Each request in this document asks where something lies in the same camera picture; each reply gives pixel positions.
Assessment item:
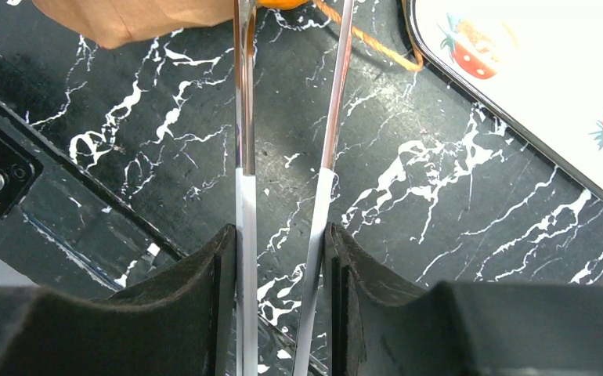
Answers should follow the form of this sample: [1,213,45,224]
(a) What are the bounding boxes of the metal tongs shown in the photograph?
[233,1,354,375]

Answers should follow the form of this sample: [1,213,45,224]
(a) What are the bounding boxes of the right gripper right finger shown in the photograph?
[323,224,603,375]

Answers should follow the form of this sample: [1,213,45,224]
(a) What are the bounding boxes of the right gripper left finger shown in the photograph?
[0,224,237,375]

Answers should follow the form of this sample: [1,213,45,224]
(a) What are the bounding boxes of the strawberry print tray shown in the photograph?
[408,1,603,198]

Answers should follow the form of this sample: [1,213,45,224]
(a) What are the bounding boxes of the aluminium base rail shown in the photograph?
[0,78,328,376]

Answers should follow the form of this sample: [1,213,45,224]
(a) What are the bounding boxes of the red brown paper bag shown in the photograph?
[34,0,234,49]

